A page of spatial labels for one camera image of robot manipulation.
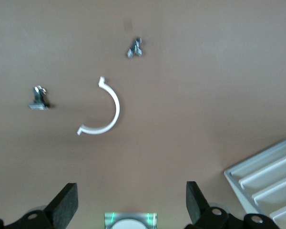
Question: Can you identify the small silver metal clip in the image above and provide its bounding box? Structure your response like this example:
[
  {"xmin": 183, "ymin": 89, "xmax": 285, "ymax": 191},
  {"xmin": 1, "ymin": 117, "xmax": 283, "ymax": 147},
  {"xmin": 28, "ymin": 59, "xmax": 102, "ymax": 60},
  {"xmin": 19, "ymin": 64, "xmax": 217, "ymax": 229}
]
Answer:
[{"xmin": 126, "ymin": 37, "xmax": 144, "ymax": 59}]

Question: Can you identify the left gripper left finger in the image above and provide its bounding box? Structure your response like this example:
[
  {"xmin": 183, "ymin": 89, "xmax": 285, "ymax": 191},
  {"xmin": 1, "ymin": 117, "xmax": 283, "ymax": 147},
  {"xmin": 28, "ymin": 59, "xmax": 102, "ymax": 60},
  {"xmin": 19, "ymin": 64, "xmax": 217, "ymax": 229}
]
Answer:
[{"xmin": 0, "ymin": 183, "xmax": 79, "ymax": 229}]

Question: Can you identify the white drawer cabinet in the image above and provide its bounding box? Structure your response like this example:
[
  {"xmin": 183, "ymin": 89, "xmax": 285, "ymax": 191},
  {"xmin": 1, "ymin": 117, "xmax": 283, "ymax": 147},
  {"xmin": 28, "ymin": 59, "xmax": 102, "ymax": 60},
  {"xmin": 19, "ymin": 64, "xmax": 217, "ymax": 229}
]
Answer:
[{"xmin": 224, "ymin": 135, "xmax": 286, "ymax": 229}]

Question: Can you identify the black capped metal switch part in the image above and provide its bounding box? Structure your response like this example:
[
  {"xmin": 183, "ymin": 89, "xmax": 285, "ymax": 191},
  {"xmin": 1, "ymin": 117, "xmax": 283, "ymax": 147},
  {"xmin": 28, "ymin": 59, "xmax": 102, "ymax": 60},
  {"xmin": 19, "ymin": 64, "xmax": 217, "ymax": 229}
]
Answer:
[{"xmin": 28, "ymin": 85, "xmax": 51, "ymax": 110}]

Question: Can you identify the white plastic half ring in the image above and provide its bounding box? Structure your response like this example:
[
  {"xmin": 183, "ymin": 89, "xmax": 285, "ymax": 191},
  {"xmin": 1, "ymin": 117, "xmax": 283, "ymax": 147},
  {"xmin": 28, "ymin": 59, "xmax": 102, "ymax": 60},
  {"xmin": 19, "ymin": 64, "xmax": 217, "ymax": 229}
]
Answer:
[{"xmin": 76, "ymin": 76, "xmax": 121, "ymax": 136}]

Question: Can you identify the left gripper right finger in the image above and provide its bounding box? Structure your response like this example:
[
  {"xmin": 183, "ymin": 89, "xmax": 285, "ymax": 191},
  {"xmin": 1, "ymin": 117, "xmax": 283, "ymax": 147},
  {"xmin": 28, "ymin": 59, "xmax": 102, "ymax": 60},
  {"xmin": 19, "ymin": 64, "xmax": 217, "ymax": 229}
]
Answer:
[{"xmin": 184, "ymin": 181, "xmax": 281, "ymax": 229}]

